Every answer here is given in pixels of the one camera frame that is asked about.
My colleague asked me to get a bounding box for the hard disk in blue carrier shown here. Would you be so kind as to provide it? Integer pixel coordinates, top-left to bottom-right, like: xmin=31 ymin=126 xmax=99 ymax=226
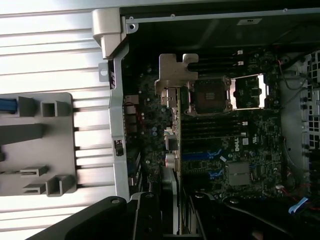
xmin=0 ymin=97 xmax=18 ymax=114

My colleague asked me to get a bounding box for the CPU socket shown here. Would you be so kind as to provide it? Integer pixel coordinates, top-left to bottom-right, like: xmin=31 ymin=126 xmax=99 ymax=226
xmin=188 ymin=76 xmax=233 ymax=116

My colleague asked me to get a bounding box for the perforated metal drive cage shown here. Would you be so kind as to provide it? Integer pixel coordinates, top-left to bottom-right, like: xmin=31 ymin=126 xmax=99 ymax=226
xmin=279 ymin=49 xmax=320 ymax=151

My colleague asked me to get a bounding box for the metal socket cover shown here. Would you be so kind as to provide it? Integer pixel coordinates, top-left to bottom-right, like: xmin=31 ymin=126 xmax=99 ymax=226
xmin=231 ymin=73 xmax=270 ymax=110

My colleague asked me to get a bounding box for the short blue expansion slot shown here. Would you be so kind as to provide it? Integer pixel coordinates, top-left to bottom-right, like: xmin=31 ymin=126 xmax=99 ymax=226
xmin=208 ymin=169 xmax=225 ymax=180

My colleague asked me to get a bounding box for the long blue expansion slot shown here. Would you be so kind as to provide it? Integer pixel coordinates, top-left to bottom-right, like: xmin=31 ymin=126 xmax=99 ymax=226
xmin=182 ymin=149 xmax=223 ymax=161

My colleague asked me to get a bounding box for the light blue wire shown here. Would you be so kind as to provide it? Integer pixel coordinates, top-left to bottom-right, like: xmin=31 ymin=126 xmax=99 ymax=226
xmin=288 ymin=197 xmax=310 ymax=213

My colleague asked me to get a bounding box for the square chipset heat sink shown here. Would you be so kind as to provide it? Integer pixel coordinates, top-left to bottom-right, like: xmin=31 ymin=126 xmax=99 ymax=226
xmin=226 ymin=161 xmax=252 ymax=187

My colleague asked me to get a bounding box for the open grey PC case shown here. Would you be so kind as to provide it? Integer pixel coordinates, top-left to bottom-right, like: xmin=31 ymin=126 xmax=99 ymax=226
xmin=91 ymin=6 xmax=320 ymax=226

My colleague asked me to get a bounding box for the grey plastic parts rack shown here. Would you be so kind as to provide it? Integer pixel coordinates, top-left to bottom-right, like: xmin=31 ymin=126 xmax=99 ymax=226
xmin=0 ymin=91 xmax=76 ymax=198

